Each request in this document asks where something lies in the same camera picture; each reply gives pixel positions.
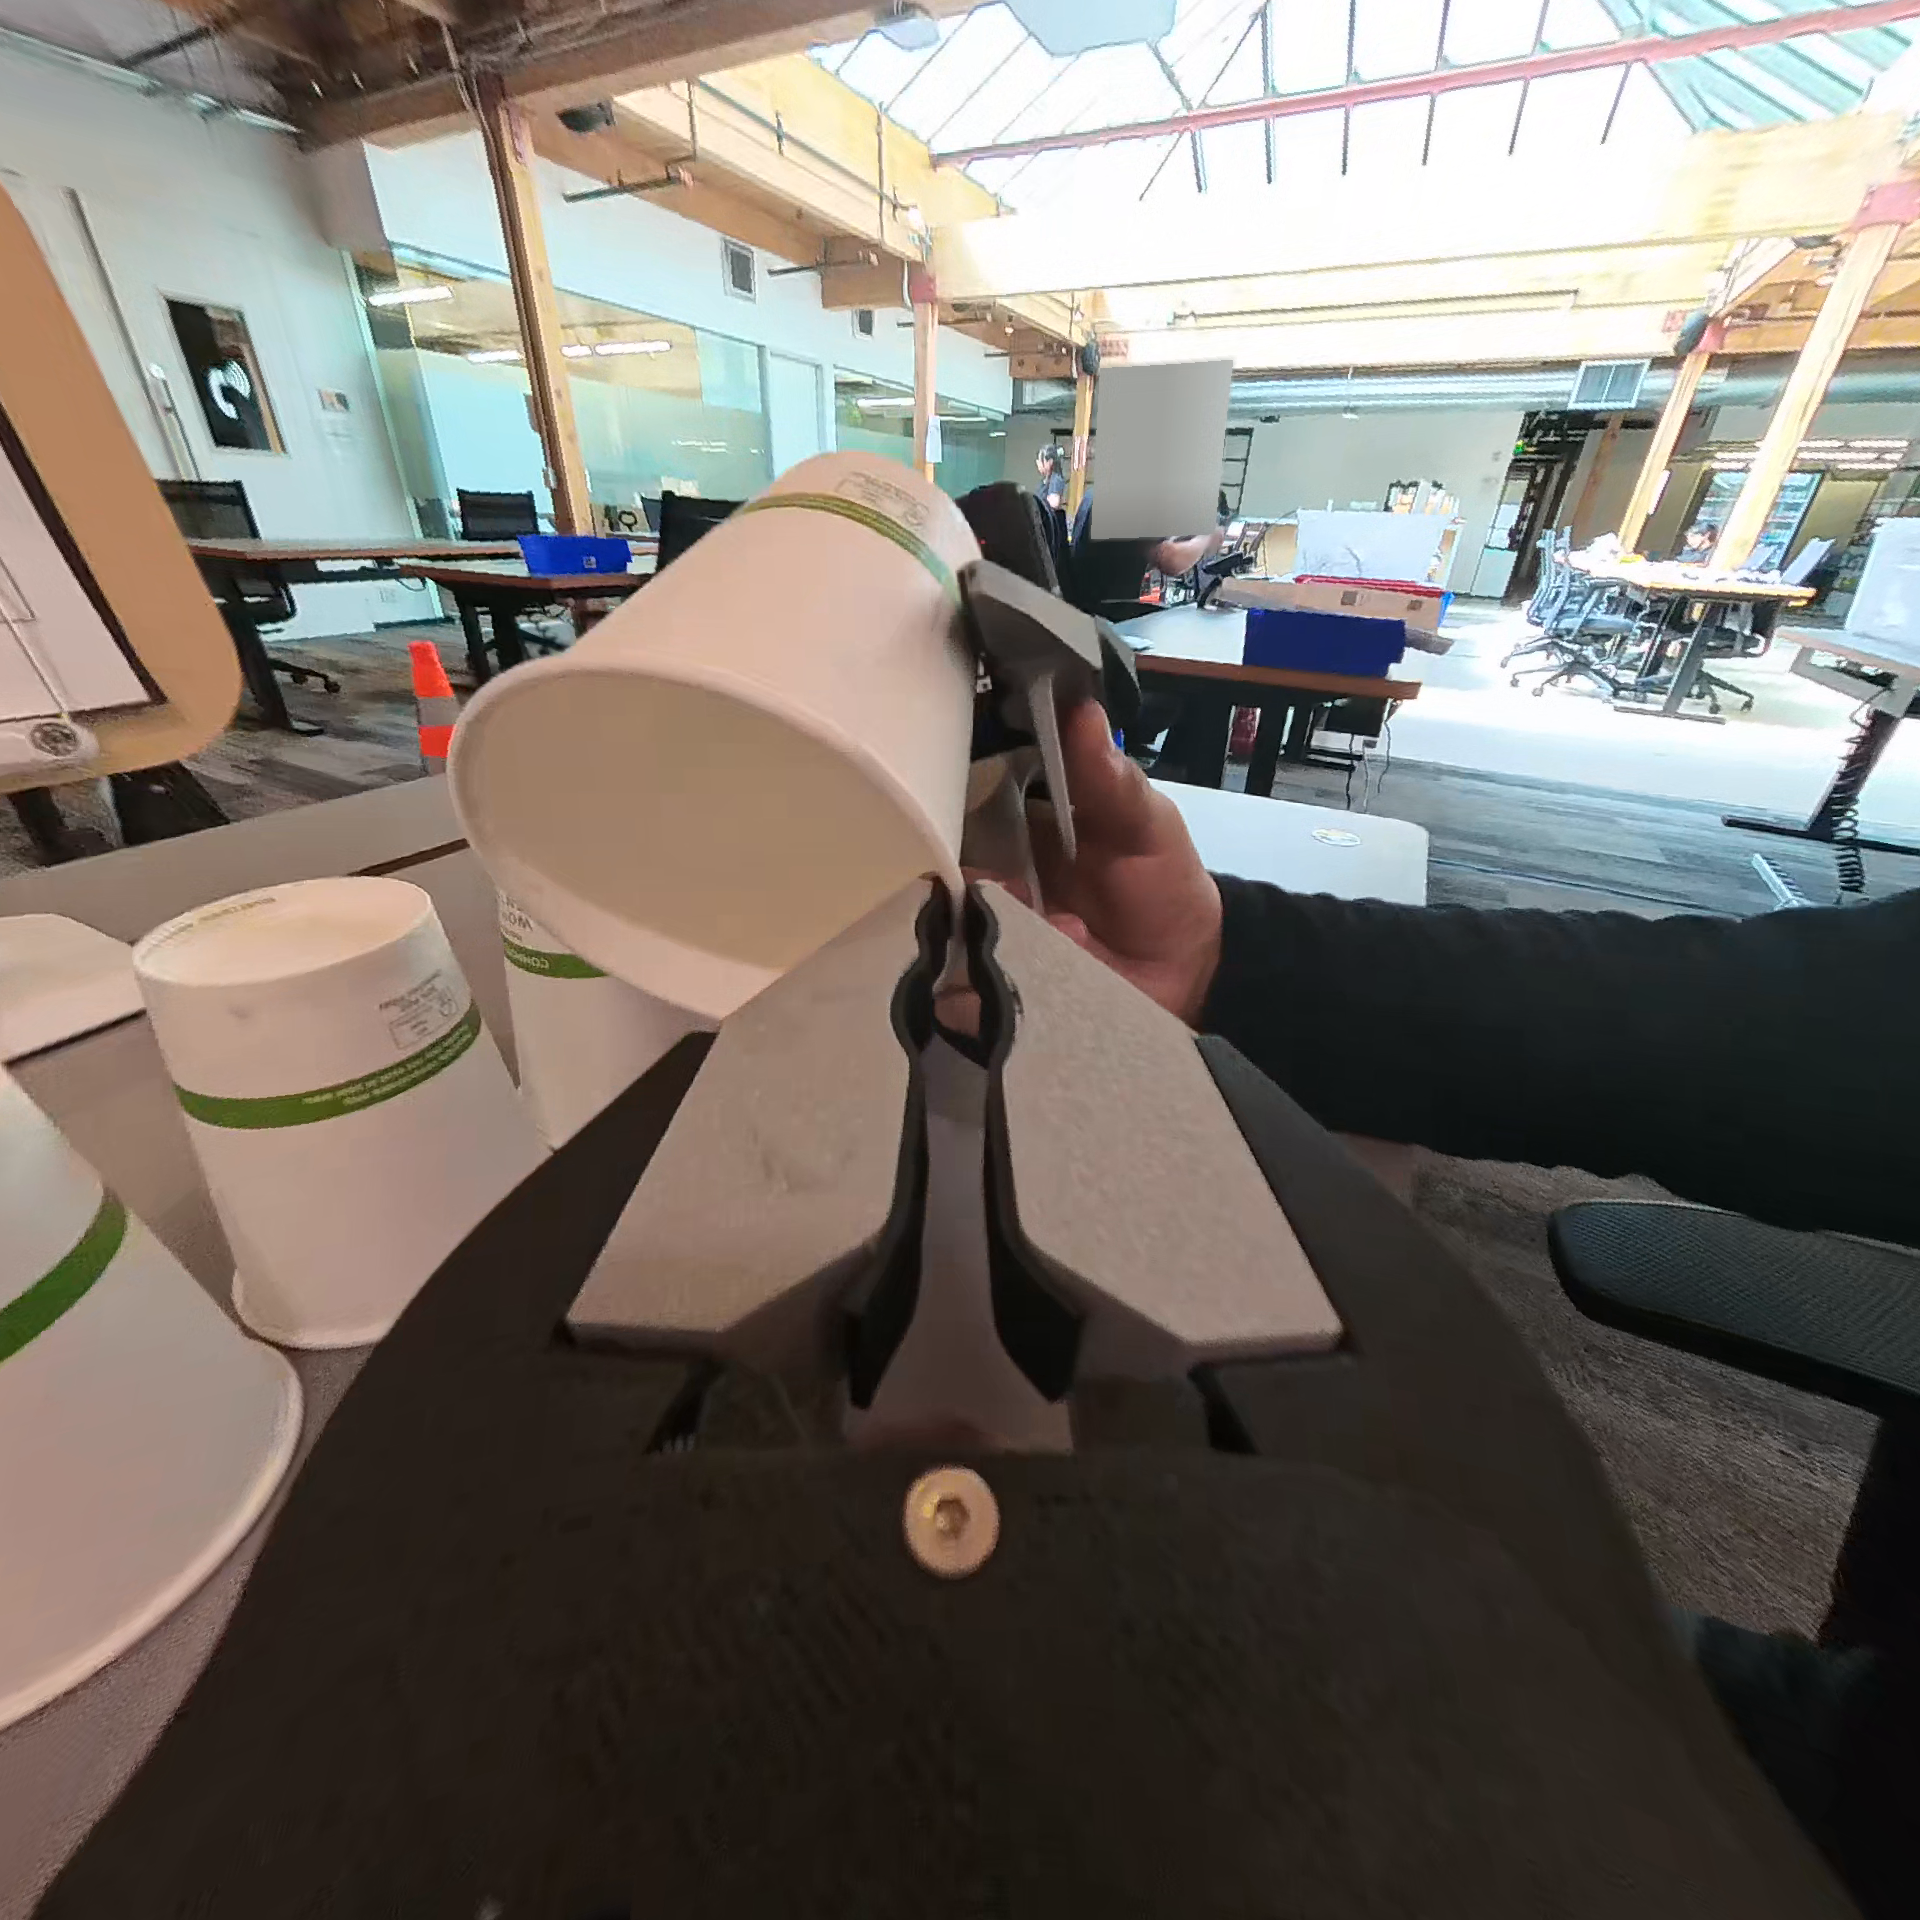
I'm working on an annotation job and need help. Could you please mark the person's dark clothing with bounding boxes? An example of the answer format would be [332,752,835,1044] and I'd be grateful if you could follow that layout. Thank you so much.
[1672,1613,1920,1920]

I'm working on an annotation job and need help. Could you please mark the white paper cup green band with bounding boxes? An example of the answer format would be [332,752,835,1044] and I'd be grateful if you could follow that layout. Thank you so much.
[497,886,725,1155]
[0,1056,304,1734]
[131,873,551,1353]
[447,451,985,1023]

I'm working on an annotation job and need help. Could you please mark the person's right hand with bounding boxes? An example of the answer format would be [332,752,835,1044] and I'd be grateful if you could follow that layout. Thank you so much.
[1034,703,1229,1033]

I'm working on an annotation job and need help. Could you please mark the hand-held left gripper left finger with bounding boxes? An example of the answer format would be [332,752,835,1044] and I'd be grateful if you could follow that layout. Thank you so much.
[567,884,954,1410]

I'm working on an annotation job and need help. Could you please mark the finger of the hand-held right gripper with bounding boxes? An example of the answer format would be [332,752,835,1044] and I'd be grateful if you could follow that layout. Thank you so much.
[957,560,1144,720]
[1034,658,1086,873]

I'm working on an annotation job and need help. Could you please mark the blue storage box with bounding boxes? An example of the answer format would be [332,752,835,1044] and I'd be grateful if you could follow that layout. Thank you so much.
[1242,605,1409,672]

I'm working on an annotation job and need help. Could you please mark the person's right forearm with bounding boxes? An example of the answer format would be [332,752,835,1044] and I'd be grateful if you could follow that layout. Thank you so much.
[1197,873,1920,1249]

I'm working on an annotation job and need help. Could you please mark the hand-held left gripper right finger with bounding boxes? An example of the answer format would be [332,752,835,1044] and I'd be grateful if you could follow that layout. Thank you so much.
[963,884,1344,1399]

